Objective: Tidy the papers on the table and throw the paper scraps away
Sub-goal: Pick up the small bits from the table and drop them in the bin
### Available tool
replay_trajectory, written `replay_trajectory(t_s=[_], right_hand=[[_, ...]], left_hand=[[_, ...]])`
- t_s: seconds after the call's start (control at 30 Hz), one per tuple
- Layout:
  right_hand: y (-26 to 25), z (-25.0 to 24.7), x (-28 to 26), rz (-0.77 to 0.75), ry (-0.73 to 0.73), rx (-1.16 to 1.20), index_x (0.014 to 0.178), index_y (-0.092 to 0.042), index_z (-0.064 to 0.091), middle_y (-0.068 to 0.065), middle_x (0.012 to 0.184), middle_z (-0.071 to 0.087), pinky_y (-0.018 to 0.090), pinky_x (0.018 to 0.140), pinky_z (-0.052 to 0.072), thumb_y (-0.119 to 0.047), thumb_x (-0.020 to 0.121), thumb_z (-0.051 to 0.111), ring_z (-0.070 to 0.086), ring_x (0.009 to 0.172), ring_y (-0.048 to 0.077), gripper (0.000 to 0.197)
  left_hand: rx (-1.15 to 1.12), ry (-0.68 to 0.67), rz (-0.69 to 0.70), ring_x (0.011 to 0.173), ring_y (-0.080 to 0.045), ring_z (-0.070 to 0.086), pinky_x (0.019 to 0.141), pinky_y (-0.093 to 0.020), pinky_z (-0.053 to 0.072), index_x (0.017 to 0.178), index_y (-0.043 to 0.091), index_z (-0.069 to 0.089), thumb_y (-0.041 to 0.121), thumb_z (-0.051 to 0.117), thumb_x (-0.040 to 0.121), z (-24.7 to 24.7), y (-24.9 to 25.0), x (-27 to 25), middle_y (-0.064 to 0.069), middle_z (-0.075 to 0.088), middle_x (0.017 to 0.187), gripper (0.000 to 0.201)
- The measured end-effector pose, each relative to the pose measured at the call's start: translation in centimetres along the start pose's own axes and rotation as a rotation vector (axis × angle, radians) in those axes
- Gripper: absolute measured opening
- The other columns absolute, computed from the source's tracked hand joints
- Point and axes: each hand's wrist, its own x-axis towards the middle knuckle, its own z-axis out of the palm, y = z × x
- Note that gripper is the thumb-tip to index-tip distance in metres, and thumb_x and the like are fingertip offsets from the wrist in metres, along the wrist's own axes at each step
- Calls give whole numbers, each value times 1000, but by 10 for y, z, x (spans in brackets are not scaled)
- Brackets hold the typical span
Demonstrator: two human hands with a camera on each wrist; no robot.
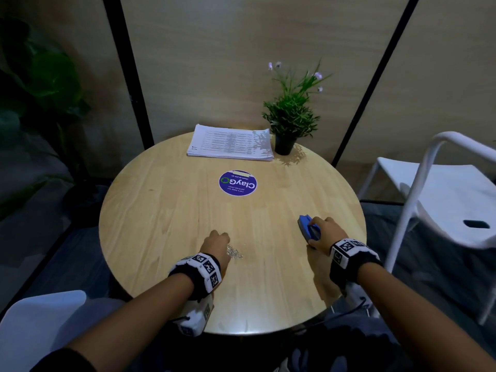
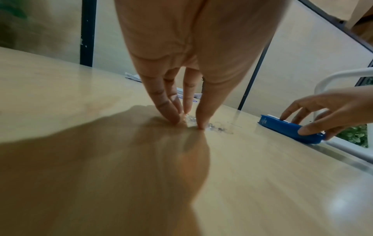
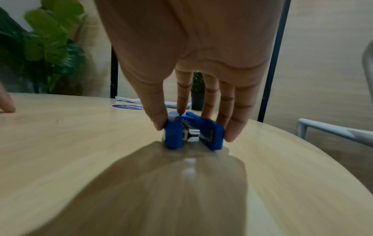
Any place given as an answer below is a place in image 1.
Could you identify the person's left hand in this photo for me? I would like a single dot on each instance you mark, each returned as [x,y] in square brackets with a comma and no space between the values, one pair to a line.
[215,244]

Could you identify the person's right hand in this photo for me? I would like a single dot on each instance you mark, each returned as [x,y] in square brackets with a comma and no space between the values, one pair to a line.
[331,232]

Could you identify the pile of metal staples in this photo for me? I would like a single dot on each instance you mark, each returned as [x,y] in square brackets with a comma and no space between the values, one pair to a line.
[234,252]

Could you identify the blue stapler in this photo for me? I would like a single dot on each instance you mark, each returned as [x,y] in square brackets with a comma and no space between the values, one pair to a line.
[308,226]

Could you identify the stack of printed papers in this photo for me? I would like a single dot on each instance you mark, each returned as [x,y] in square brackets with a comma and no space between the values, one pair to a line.
[228,143]

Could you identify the person's left forearm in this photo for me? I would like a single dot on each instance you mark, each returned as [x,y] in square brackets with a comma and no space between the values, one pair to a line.
[131,325]

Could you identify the person's right forearm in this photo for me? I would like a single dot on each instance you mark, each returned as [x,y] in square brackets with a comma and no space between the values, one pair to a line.
[418,325]

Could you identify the round wooden table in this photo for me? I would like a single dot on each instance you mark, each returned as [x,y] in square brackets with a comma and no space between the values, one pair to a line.
[174,220]

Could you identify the person's grey trousers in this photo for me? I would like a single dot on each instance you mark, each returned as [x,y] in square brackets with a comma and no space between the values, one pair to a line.
[341,344]

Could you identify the person's black shirt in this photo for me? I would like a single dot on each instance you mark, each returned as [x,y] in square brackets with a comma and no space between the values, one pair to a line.
[66,362]

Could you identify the black right wristband with markers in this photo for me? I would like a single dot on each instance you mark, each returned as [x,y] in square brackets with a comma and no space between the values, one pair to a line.
[352,259]

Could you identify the black wristband with markers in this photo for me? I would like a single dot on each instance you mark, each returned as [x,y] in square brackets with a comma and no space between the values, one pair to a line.
[197,275]
[352,259]

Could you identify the black left wristband with markers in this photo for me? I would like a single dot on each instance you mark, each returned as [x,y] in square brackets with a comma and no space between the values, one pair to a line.
[197,275]

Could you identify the round blue sticker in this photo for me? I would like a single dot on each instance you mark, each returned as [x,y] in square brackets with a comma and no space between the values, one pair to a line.
[238,183]

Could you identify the small potted flowering plant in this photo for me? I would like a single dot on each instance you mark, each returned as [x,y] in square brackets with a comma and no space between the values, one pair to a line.
[290,112]

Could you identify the white metal chair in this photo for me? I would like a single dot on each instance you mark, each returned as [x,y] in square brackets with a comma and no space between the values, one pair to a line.
[457,197]

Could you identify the black flat object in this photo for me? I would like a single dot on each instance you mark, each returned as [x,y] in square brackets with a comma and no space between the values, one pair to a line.
[476,224]

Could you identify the white plastic bin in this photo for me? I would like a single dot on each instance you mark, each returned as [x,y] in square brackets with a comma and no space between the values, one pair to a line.
[38,329]

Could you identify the large leafy potted plant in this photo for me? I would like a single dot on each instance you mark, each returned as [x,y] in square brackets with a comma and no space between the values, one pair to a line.
[46,81]

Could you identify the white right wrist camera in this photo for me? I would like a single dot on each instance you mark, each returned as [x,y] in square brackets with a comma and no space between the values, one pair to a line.
[354,296]

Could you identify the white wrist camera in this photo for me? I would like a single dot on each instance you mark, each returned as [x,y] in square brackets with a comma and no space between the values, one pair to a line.
[193,317]
[354,296]

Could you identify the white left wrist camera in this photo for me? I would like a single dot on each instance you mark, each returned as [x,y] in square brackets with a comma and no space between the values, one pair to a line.
[193,317]

